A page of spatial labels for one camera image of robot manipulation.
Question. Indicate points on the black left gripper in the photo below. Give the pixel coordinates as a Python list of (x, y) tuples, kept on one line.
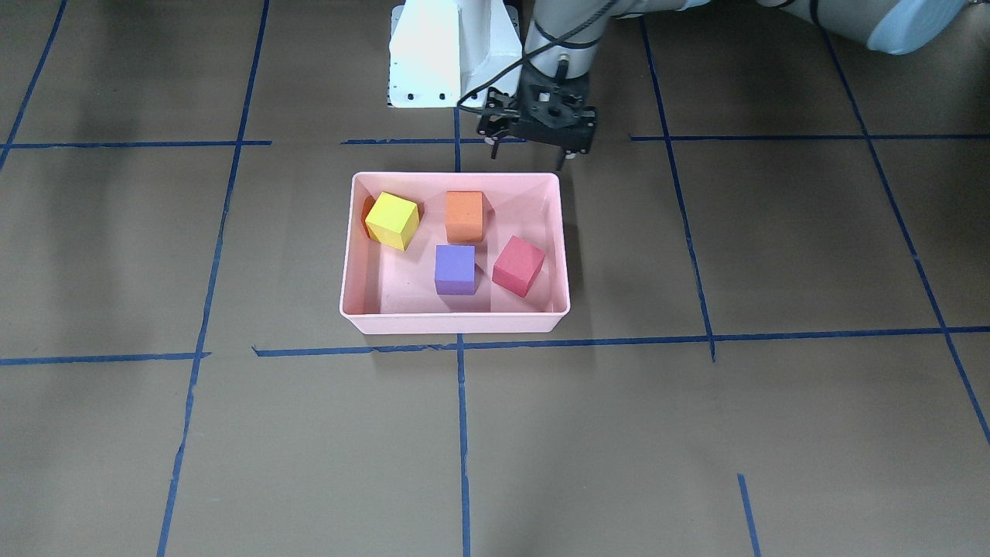
[(496, 124)]

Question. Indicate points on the orange foam block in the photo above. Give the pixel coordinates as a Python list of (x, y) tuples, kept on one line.
[(464, 217)]

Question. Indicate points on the red foam block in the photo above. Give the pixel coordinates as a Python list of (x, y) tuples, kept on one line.
[(517, 266)]

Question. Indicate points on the purple foam block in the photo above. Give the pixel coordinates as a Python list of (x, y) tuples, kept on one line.
[(454, 271)]

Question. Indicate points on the yellow foam block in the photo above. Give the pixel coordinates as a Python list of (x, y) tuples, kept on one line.
[(392, 220)]

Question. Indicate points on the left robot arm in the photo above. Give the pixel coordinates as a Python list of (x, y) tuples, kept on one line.
[(563, 36)]

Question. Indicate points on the pink plastic bin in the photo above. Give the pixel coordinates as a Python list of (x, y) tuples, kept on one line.
[(389, 291)]

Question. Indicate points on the brown paper table cover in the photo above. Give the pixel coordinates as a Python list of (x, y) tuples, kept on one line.
[(778, 253)]

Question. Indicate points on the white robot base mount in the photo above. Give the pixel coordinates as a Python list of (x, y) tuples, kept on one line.
[(440, 51)]

